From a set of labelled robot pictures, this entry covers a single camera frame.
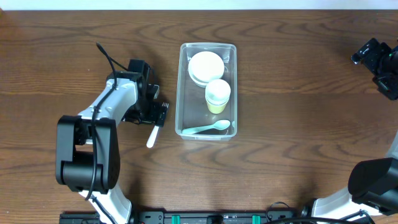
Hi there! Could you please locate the mint green plastic spoon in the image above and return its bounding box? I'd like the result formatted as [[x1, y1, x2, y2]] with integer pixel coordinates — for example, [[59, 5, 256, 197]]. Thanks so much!
[[182, 119, 231, 134]]

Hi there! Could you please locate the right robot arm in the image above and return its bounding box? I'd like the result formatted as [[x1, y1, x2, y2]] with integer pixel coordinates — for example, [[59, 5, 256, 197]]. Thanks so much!
[[302, 43, 397, 222]]

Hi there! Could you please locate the clear plastic container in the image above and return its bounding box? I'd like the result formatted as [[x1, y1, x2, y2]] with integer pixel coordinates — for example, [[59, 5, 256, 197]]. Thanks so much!
[[175, 42, 238, 141]]

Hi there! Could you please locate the black mounting rail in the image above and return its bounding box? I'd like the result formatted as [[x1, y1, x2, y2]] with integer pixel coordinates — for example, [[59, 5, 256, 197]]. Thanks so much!
[[58, 210, 299, 224]]

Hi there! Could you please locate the white plastic cup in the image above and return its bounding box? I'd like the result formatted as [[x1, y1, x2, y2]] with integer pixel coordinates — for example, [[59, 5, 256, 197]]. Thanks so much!
[[205, 79, 231, 105]]

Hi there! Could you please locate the left black cable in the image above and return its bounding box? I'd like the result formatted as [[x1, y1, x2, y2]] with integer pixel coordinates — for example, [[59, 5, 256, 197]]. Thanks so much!
[[84, 42, 130, 224]]

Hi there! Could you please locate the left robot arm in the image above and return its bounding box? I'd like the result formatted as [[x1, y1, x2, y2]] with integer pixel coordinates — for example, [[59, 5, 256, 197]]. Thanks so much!
[[55, 70, 168, 223]]

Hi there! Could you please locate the white plastic fork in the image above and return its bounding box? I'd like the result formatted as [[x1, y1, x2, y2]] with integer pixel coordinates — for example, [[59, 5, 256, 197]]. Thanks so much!
[[146, 101, 170, 149]]

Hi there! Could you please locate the grey plastic bowl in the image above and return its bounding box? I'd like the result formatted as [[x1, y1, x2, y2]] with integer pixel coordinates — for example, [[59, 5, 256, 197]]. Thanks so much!
[[191, 77, 208, 88]]

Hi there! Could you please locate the white plastic bowl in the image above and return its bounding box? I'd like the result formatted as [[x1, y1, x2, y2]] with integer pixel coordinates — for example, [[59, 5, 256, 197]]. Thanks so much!
[[188, 51, 224, 83]]

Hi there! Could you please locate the yellow plastic cup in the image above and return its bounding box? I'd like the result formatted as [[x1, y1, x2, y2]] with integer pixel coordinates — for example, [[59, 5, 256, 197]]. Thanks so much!
[[206, 101, 228, 114]]

